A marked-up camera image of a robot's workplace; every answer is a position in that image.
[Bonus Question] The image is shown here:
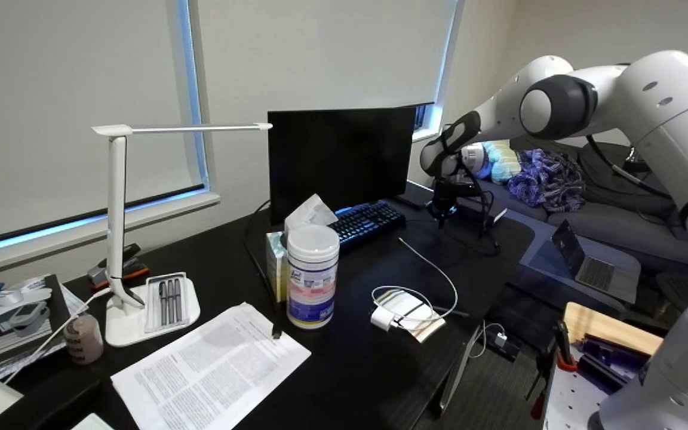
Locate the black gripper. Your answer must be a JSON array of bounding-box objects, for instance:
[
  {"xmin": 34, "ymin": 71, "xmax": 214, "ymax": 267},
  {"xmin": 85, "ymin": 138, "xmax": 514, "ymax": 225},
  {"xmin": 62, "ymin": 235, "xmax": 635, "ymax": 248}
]
[{"xmin": 427, "ymin": 174, "xmax": 472, "ymax": 231}]

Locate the slim desk lamp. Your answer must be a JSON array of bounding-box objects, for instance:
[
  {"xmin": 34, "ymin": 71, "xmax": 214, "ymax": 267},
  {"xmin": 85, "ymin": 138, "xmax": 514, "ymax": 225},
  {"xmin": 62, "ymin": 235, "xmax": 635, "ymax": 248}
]
[{"xmin": 91, "ymin": 119, "xmax": 275, "ymax": 352}]

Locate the black computer keyboard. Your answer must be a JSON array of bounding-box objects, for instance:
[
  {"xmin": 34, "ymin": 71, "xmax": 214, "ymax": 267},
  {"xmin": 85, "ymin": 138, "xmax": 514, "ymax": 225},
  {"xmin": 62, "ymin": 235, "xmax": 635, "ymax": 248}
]
[{"xmin": 326, "ymin": 198, "xmax": 408, "ymax": 255}]

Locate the light blue cloth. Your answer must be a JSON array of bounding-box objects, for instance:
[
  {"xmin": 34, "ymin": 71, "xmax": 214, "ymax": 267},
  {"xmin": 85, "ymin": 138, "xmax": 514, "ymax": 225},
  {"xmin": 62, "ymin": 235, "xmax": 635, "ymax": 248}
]
[{"xmin": 461, "ymin": 138, "xmax": 526, "ymax": 183}]

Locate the purple cloth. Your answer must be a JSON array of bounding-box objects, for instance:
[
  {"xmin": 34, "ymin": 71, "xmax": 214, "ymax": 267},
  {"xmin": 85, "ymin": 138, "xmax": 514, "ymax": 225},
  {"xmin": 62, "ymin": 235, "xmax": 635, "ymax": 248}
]
[{"xmin": 507, "ymin": 146, "xmax": 589, "ymax": 214}]

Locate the black computer monitor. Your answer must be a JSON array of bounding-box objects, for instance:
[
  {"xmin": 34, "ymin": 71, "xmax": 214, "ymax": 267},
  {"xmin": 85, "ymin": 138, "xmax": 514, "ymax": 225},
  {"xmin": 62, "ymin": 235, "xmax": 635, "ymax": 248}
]
[{"xmin": 264, "ymin": 106, "xmax": 417, "ymax": 229}]

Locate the white wipes canister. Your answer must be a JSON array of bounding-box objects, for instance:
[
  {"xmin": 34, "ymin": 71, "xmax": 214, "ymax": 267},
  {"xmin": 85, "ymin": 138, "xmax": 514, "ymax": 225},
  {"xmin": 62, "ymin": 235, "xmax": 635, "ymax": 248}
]
[{"xmin": 281, "ymin": 222, "xmax": 343, "ymax": 333}]

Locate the open grey laptop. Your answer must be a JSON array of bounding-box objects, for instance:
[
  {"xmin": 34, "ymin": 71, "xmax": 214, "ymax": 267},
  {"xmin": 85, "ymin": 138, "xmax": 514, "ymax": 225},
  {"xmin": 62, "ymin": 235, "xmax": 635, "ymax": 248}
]
[{"xmin": 549, "ymin": 219, "xmax": 644, "ymax": 308}]

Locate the tissue box with tissue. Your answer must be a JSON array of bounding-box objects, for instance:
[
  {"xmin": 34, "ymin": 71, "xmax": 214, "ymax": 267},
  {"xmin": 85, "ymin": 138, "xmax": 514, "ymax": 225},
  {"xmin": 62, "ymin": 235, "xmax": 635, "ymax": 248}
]
[{"xmin": 262, "ymin": 191, "xmax": 341, "ymax": 305}]

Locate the grey sofa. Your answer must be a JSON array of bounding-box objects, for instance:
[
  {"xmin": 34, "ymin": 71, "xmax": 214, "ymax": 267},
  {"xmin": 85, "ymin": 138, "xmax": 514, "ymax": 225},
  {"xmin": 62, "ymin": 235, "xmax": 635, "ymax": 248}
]
[{"xmin": 470, "ymin": 138, "xmax": 688, "ymax": 267}]

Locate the wooden board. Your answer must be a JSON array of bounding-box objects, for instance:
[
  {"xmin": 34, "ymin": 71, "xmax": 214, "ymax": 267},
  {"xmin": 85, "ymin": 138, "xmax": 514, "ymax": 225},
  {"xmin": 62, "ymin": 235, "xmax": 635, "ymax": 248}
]
[{"xmin": 562, "ymin": 298, "xmax": 666, "ymax": 359}]

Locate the white window blind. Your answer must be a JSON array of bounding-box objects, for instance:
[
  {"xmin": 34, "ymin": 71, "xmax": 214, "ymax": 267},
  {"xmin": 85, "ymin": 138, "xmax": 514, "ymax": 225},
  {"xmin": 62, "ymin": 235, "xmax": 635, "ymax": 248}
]
[
  {"xmin": 191, "ymin": 0, "xmax": 463, "ymax": 114},
  {"xmin": 0, "ymin": 0, "xmax": 208, "ymax": 247}
]

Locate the purple tool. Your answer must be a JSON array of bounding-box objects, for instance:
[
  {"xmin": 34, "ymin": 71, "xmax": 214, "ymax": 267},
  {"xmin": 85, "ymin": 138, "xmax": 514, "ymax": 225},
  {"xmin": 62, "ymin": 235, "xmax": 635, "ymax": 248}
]
[{"xmin": 577, "ymin": 333, "xmax": 649, "ymax": 394}]

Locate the perforated white mounting plate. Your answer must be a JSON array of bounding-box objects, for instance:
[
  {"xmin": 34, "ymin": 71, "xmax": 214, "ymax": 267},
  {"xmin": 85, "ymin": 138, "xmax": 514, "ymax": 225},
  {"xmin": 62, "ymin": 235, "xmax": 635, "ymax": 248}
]
[{"xmin": 541, "ymin": 366, "xmax": 626, "ymax": 430}]

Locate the black pen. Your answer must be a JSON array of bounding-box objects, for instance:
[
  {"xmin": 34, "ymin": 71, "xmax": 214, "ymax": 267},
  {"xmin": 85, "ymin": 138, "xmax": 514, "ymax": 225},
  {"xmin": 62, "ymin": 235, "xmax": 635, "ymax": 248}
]
[
  {"xmin": 169, "ymin": 277, "xmax": 184, "ymax": 327},
  {"xmin": 157, "ymin": 277, "xmax": 174, "ymax": 327}
]

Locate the printed paper sheet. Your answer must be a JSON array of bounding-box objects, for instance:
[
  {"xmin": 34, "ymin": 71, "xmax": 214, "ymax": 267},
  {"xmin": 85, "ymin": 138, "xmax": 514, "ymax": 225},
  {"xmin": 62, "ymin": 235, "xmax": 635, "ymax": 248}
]
[{"xmin": 110, "ymin": 302, "xmax": 312, "ymax": 430}]

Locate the black red stapler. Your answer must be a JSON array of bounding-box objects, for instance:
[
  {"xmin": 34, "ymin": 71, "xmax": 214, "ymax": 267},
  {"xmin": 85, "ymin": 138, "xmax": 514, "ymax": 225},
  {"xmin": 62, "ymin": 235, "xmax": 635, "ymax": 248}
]
[{"xmin": 85, "ymin": 242, "xmax": 153, "ymax": 292}]

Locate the small brown bottle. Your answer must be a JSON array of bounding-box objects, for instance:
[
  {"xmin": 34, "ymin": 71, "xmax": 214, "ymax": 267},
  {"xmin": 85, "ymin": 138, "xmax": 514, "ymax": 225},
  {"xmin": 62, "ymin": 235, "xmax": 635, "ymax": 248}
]
[{"xmin": 65, "ymin": 311, "xmax": 107, "ymax": 367}]

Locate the flat white box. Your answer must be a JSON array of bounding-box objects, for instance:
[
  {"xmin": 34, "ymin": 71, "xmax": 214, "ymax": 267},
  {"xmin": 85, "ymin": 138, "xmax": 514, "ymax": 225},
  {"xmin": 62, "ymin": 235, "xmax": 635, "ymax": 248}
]
[{"xmin": 71, "ymin": 412, "xmax": 117, "ymax": 430}]

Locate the stack of loose papers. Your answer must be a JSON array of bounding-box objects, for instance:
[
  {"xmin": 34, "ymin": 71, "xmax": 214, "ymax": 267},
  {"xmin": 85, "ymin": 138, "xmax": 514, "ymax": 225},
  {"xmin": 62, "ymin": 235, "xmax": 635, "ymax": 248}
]
[{"xmin": 0, "ymin": 273, "xmax": 76, "ymax": 389}]

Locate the white cable adapter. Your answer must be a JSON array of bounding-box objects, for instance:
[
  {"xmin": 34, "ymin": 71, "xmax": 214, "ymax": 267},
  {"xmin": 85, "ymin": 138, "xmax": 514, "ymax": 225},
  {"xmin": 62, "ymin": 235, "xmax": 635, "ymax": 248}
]
[{"xmin": 377, "ymin": 287, "xmax": 448, "ymax": 346}]

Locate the white charger with cable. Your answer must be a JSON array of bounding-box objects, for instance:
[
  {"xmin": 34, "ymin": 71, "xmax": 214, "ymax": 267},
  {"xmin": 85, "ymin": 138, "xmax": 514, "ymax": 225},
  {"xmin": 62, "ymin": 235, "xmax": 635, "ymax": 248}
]
[{"xmin": 368, "ymin": 235, "xmax": 463, "ymax": 336}]

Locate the orange handled clamp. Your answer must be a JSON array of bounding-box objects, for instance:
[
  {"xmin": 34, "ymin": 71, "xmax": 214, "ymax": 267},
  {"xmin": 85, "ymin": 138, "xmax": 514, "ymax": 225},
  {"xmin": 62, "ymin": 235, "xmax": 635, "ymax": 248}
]
[{"xmin": 528, "ymin": 320, "xmax": 583, "ymax": 423}]

